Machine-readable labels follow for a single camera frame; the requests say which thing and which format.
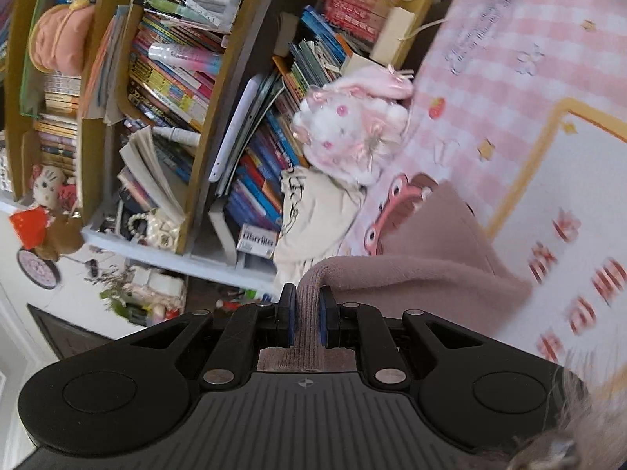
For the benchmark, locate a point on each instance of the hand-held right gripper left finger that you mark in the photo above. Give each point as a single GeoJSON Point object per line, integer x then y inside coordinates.
{"type": "Point", "coordinates": [290, 320]}

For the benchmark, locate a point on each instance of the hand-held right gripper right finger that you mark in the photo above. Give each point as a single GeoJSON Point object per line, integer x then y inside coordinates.
{"type": "Point", "coordinates": [324, 320]}

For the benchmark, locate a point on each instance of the mauve fleece garment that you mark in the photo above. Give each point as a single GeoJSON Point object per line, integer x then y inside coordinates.
{"type": "Point", "coordinates": [421, 279]}

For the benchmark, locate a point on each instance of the small white printed box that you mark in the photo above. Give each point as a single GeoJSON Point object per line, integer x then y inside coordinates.
{"type": "Point", "coordinates": [257, 241]}

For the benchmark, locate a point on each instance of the cream cloth bag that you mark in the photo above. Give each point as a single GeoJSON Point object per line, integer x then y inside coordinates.
{"type": "Point", "coordinates": [318, 215]}

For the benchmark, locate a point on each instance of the row of blue red books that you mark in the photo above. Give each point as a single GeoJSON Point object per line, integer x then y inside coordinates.
{"type": "Point", "coordinates": [259, 181]}

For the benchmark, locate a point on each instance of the cream floral ornament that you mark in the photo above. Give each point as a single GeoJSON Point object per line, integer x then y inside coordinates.
{"type": "Point", "coordinates": [164, 230]}

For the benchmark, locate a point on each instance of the pink white plush rabbit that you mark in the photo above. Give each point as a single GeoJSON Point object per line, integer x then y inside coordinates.
{"type": "Point", "coordinates": [343, 122]}

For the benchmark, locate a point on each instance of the white tablet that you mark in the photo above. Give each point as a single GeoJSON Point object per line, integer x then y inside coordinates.
{"type": "Point", "coordinates": [235, 127]}

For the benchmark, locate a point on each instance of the open white book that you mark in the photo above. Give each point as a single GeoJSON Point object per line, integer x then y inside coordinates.
{"type": "Point", "coordinates": [147, 166]}

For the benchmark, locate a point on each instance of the white tube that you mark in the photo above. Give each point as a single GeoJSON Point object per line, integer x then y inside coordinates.
{"type": "Point", "coordinates": [176, 135]}

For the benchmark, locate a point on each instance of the wooden bookshelf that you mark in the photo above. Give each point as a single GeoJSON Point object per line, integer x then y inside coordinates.
{"type": "Point", "coordinates": [229, 88]}

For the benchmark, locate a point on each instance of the brown plush toy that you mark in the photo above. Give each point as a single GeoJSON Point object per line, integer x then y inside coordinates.
{"type": "Point", "coordinates": [63, 237]}

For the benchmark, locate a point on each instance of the row of colourful books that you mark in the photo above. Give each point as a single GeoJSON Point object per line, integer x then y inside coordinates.
{"type": "Point", "coordinates": [166, 85]}

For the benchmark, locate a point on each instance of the row of thin blue books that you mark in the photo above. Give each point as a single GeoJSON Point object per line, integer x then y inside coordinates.
{"type": "Point", "coordinates": [318, 54]}

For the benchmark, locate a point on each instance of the red paper decoration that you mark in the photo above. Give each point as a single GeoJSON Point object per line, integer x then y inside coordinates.
{"type": "Point", "coordinates": [30, 227]}

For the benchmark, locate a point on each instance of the white cat plush toy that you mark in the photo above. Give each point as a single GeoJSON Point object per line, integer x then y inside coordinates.
{"type": "Point", "coordinates": [48, 187]}

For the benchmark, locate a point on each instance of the pastel pink blue bottle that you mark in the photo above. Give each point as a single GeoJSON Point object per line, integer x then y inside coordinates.
{"type": "Point", "coordinates": [186, 58]}

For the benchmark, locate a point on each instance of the pink checked printed blanket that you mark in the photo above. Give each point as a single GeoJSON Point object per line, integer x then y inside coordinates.
{"type": "Point", "coordinates": [490, 83]}

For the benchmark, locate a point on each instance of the stack of pale books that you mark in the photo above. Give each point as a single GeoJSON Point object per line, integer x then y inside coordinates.
{"type": "Point", "coordinates": [59, 122]}

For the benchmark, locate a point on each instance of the stack of red boxes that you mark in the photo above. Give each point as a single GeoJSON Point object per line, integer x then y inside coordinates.
{"type": "Point", "coordinates": [357, 10]}

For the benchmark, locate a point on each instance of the pink plush cushion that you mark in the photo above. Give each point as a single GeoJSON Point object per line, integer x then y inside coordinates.
{"type": "Point", "coordinates": [61, 41]}

